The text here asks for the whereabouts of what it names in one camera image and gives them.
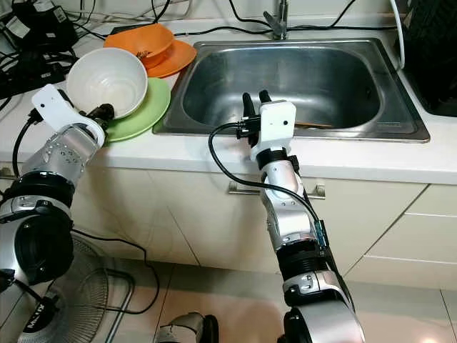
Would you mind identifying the white water hose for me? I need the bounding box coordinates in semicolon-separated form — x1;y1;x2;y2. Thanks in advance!
391;0;406;71

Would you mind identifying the orange bowl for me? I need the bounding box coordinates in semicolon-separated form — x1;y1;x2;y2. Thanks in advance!
104;23;176;61

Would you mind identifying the orange plate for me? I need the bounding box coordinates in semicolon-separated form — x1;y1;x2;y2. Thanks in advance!
146;39;197;78

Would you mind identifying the white kitchen cabinet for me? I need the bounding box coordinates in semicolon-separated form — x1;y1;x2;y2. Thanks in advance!
0;161;457;290

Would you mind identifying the grey floor fan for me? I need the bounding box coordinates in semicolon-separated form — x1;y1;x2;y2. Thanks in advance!
43;232;136;343

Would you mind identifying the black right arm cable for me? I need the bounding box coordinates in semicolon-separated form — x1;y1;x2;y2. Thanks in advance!
209;121;322;222

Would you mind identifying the thin black cable loop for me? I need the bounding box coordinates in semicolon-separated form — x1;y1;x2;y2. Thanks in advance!
75;229;161;315

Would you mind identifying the stainless steel sink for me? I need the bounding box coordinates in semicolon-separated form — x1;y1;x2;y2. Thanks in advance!
152;37;431;144

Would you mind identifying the green plate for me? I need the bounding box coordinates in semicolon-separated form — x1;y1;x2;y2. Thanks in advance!
104;76;172;142

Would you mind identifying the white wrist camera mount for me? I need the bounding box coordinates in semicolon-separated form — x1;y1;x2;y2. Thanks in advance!
31;84;106;147
250;100;297;152

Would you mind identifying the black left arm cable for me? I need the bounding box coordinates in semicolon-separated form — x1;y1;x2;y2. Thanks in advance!
12;114;44;176

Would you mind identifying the grey robot left foot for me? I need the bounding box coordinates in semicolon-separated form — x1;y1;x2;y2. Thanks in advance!
154;312;219;343

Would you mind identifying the black charger block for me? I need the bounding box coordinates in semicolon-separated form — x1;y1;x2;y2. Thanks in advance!
4;4;76;52

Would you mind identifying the thin brown utensil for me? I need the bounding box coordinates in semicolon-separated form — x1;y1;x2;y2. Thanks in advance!
296;121;333;130

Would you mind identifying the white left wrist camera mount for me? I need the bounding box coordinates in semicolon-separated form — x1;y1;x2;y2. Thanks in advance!
31;84;106;147

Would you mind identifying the black power strip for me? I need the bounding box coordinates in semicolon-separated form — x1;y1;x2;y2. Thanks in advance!
0;54;72;97

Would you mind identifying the metal faucet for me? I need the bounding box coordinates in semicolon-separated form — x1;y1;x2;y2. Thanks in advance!
263;0;290;40

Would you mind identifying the black slatted appliance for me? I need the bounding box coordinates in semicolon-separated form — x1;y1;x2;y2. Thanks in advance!
403;0;457;116

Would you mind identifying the white bowl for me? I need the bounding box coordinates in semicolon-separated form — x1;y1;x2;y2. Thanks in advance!
66;47;149;120

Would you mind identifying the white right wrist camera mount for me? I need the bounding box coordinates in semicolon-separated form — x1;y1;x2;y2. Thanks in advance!
250;100;297;152

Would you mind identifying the long metal cabinet handle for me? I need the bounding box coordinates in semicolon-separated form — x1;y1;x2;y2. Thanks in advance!
227;180;326;199

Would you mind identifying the flat black power brick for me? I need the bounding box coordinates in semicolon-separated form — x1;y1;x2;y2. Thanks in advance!
111;24;151;35

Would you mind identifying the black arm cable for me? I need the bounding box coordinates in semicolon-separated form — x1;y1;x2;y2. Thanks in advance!
12;114;44;176
209;121;322;222

